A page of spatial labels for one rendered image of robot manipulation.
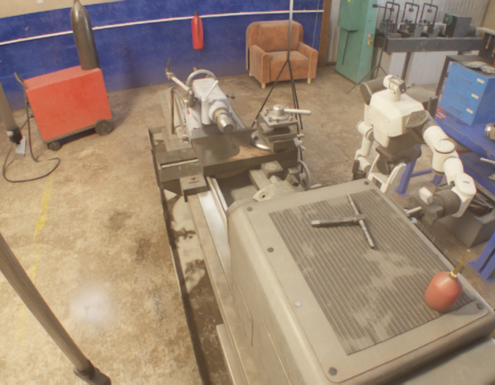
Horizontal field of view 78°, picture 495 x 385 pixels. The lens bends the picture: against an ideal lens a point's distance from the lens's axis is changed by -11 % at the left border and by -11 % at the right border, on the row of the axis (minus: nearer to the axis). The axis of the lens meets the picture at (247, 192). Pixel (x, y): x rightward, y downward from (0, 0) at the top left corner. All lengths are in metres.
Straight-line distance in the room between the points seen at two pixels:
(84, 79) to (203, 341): 3.25
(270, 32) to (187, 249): 4.11
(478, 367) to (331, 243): 0.41
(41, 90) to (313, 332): 3.82
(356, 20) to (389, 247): 5.06
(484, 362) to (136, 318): 1.97
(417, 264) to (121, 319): 1.92
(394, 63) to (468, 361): 5.38
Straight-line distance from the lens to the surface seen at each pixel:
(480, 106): 2.96
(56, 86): 4.16
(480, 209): 3.11
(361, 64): 5.84
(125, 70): 5.70
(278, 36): 5.61
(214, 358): 1.70
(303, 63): 5.51
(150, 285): 2.49
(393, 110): 1.79
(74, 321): 2.50
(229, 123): 1.83
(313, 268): 0.79
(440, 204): 1.23
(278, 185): 1.21
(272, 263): 0.79
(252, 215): 0.90
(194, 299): 1.87
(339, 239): 0.86
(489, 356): 0.87
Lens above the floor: 1.94
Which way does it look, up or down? 38 degrees down
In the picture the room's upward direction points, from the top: straight up
